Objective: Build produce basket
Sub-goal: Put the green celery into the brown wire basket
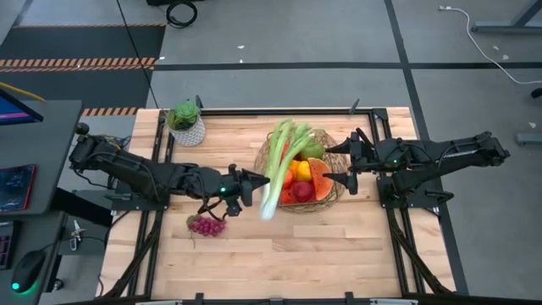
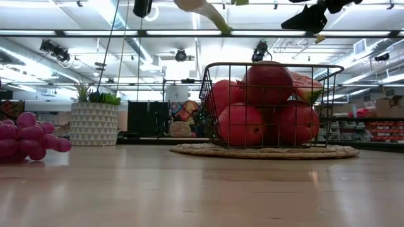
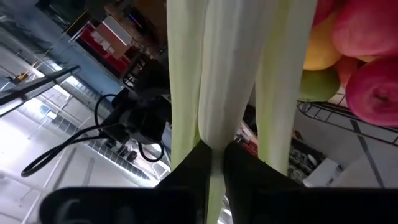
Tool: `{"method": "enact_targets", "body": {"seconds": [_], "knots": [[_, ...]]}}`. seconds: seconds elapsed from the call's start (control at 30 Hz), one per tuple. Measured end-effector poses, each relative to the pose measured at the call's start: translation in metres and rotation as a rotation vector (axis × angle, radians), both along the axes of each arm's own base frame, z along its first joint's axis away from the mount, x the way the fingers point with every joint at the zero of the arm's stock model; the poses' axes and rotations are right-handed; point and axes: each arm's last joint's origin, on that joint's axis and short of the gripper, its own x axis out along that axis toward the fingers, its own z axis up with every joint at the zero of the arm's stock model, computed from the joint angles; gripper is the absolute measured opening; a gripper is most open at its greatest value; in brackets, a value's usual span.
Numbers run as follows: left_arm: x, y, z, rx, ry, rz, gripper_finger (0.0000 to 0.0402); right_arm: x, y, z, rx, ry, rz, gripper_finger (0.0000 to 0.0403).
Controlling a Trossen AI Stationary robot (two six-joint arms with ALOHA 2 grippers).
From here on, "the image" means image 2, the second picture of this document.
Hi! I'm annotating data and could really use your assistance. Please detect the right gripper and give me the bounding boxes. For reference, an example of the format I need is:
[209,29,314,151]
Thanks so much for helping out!
[280,0,364,35]

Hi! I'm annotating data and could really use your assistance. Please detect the dark red apple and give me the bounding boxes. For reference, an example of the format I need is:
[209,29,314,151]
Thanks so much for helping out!
[241,61,295,107]

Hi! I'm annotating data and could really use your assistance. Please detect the bright red apple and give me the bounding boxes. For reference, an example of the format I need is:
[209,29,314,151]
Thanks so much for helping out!
[210,79,246,114]
[268,100,321,146]

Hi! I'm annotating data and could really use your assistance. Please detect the purple grape bunch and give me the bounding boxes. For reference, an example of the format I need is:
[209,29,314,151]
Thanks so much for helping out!
[0,112,73,164]

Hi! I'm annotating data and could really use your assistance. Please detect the woven wicker basket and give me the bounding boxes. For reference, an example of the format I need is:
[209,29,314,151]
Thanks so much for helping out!
[169,121,193,138]

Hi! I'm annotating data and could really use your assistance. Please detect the shelf with grey bins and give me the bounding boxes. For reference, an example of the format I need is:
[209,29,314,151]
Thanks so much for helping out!
[318,119,372,142]

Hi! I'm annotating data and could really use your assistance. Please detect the cardboard boxes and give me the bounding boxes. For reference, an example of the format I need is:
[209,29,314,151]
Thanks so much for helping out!
[375,94,404,119]

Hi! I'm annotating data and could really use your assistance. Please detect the shelf with red bins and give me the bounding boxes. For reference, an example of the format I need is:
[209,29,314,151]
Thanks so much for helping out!
[365,119,404,143]

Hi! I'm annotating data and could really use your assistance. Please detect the round woven placemat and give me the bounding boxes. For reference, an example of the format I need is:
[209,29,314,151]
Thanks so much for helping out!
[170,143,360,161]

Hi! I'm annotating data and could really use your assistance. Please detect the colourful patterned cloth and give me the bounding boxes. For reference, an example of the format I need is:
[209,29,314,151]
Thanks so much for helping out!
[170,100,203,127]

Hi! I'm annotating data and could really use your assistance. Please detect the black computer case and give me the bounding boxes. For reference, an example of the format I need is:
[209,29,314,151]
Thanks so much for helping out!
[128,100,170,138]

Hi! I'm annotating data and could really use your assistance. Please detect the black ceiling light beam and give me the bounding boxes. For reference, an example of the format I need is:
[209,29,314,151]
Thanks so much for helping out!
[0,29,404,38]

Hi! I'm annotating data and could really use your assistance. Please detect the succulent in patterned white pot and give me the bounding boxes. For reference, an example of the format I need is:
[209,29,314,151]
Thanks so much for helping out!
[69,78,122,147]

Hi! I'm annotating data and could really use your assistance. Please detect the red patterned tapestry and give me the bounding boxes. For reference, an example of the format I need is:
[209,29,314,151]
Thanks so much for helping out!
[0,100,25,120]

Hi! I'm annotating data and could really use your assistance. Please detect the wire basket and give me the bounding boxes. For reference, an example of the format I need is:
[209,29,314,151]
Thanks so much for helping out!
[198,62,345,149]

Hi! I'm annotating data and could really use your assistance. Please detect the thin tan hanging cord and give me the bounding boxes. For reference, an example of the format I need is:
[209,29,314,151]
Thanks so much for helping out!
[115,0,131,95]

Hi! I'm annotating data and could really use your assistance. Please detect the long thin black cable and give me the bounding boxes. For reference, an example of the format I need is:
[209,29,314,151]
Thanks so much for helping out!
[95,0,121,93]

